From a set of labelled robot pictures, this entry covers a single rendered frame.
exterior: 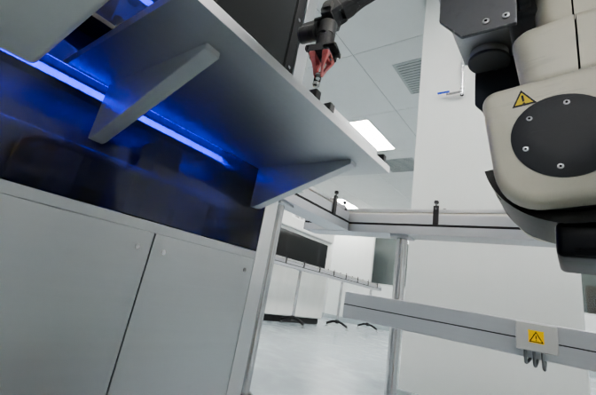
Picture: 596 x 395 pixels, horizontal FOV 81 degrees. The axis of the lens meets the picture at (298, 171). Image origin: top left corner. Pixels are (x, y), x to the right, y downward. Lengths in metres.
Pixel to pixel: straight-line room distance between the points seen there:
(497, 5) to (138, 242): 0.82
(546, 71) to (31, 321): 0.91
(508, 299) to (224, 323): 1.55
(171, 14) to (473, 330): 1.47
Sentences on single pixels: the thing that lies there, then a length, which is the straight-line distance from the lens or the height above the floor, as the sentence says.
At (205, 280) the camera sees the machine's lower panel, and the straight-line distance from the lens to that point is 1.03.
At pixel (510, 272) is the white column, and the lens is 2.23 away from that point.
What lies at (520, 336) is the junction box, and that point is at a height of 0.49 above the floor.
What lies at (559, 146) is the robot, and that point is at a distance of 0.49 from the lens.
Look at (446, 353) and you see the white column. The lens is 2.27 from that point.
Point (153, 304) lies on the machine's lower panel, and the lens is 0.95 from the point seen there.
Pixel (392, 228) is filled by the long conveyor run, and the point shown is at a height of 0.86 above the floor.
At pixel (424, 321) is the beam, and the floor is 0.48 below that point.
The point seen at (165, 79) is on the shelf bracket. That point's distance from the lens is 0.68.
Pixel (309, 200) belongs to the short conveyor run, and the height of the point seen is 0.89.
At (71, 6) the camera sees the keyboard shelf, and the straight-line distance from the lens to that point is 0.53.
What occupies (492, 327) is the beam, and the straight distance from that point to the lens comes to 1.63.
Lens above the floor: 0.51
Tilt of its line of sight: 19 degrees up
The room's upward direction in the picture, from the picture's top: 10 degrees clockwise
